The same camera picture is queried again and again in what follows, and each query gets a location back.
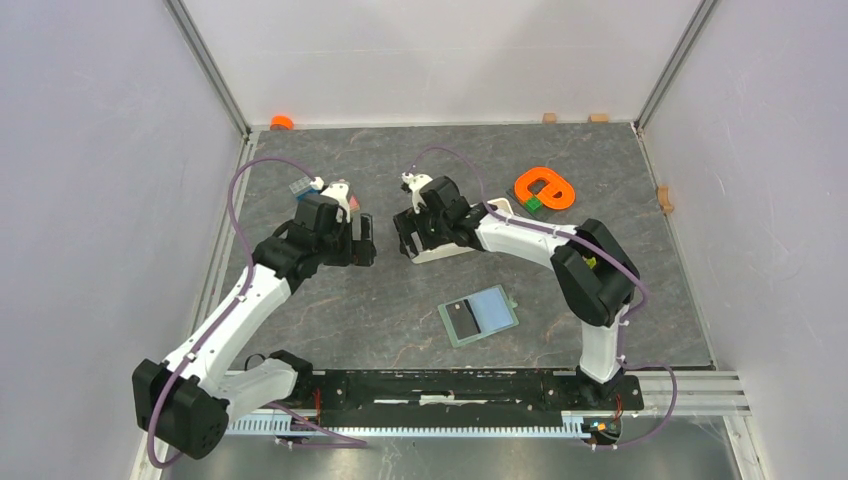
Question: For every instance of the orange tape roll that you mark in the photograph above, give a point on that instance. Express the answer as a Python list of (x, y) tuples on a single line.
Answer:
[(281, 122)]

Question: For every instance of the green lego brick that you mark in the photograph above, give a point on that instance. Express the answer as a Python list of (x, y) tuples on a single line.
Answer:
[(533, 204)]

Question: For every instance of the aluminium frame rail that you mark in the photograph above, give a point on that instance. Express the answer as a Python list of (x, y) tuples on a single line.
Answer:
[(685, 393)]

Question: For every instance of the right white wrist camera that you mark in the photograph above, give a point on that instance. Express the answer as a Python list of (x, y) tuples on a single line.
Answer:
[(414, 184)]

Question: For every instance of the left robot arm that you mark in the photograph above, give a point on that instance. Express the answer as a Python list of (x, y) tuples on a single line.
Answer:
[(189, 399)]

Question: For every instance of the white rectangular tray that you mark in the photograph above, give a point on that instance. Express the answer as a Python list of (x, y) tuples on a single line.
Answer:
[(449, 250)]

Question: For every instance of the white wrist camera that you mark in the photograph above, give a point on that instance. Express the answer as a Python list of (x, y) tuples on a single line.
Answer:
[(340, 191), (414, 184)]

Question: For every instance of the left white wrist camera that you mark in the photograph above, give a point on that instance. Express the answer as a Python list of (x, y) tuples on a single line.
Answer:
[(340, 191)]

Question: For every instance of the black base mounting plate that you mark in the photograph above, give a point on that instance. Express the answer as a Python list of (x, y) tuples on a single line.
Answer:
[(523, 397)]

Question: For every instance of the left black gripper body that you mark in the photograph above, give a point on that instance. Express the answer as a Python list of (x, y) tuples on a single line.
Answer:
[(336, 247)]

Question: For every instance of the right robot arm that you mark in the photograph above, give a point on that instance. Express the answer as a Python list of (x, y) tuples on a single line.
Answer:
[(596, 277)]

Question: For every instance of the black VIP card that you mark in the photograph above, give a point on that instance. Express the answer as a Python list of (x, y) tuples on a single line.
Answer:
[(462, 319)]

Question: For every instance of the blue grey lego bricks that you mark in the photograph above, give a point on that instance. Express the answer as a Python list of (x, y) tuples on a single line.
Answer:
[(302, 187)]

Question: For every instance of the orange curved track piece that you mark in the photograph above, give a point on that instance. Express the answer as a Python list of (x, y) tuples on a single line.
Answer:
[(554, 191)]

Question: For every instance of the curved wooden piece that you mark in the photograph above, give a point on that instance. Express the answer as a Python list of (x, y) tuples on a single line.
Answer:
[(664, 200)]

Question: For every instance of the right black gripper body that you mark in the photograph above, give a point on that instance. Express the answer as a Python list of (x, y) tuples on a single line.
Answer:
[(431, 231)]

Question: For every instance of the green card holder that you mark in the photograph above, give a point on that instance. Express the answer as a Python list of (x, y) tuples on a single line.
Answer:
[(494, 310)]

